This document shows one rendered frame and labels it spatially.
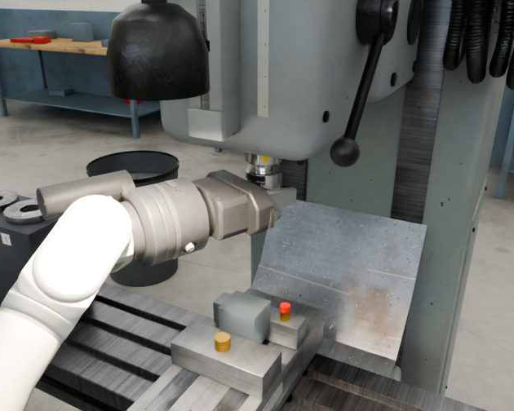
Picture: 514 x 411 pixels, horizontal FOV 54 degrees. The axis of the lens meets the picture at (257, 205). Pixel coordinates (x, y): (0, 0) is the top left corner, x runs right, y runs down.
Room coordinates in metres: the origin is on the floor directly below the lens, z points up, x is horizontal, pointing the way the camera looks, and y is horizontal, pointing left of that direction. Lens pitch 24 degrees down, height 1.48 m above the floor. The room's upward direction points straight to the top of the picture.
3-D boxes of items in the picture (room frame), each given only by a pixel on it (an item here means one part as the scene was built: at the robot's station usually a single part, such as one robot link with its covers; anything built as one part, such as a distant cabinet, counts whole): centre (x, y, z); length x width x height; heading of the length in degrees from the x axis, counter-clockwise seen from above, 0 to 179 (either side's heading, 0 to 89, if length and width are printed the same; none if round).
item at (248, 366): (0.57, 0.04, 1.00); 0.15 x 0.06 x 0.04; 62
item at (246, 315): (0.62, 0.02, 1.02); 0.06 x 0.05 x 0.06; 62
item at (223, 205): (0.55, 0.06, 1.23); 0.13 x 0.12 x 0.10; 37
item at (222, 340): (0.56, 0.05, 1.03); 0.02 x 0.02 x 0.02
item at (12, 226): (0.86, 0.46, 1.01); 0.22 x 0.12 x 0.20; 64
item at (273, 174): (0.60, -0.01, 1.26); 0.05 x 0.05 x 0.01
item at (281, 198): (0.58, -0.03, 1.23); 0.06 x 0.02 x 0.03; 127
